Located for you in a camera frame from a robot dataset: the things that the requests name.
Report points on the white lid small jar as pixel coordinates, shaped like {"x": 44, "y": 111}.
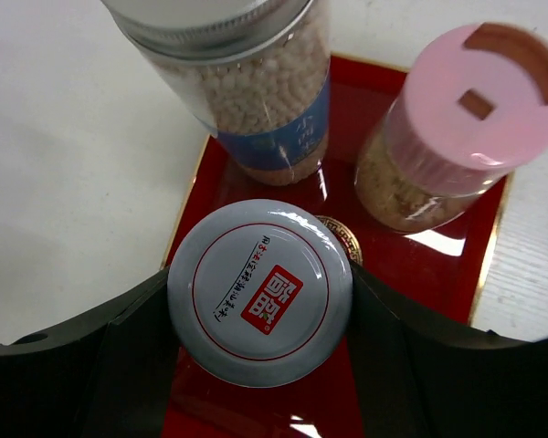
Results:
{"x": 260, "y": 293}

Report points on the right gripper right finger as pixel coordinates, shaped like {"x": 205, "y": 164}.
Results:
{"x": 420, "y": 374}

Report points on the pink lid spice jar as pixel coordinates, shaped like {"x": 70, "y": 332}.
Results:
{"x": 473, "y": 108}

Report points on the silver lid blue label jar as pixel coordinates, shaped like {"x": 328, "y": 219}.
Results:
{"x": 256, "y": 74}

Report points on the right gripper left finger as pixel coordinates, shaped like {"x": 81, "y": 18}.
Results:
{"x": 105, "y": 373}

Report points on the red rectangular tray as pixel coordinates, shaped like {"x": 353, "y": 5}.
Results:
{"x": 443, "y": 269}

